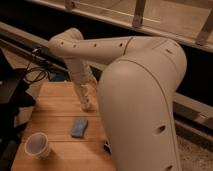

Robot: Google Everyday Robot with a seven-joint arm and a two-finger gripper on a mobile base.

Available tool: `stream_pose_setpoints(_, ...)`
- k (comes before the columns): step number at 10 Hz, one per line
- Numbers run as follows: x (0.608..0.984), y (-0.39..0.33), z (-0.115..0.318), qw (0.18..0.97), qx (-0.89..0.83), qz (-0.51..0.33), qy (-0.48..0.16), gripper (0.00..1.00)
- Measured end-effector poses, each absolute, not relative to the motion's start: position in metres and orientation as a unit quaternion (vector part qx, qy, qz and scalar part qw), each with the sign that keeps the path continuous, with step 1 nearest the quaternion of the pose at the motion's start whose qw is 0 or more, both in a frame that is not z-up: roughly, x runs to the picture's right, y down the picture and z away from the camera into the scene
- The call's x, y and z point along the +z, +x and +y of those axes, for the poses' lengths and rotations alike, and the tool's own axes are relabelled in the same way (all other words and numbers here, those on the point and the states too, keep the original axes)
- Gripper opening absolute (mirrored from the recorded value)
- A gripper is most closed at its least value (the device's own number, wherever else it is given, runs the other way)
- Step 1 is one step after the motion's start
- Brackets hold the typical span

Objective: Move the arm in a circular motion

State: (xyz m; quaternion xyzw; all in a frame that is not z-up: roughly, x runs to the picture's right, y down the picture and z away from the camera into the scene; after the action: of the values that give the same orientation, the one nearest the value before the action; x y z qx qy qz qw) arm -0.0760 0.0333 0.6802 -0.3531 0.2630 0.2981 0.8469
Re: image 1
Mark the blue sponge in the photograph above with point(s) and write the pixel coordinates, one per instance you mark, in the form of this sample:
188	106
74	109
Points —
79	126

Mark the white paper cup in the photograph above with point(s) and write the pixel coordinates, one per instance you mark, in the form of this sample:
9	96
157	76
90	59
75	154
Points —
37	145

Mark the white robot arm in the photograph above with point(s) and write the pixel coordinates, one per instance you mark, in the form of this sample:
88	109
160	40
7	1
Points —
135	94

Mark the wooden shelf frame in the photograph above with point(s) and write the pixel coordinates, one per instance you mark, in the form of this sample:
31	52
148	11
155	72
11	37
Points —
189	22

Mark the black box left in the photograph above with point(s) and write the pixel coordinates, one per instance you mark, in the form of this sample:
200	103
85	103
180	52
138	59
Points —
13	89

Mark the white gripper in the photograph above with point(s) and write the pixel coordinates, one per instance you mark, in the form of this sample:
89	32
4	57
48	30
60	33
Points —
84	92

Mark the small black object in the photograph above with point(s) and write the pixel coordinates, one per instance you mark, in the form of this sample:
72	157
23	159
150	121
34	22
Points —
107	148

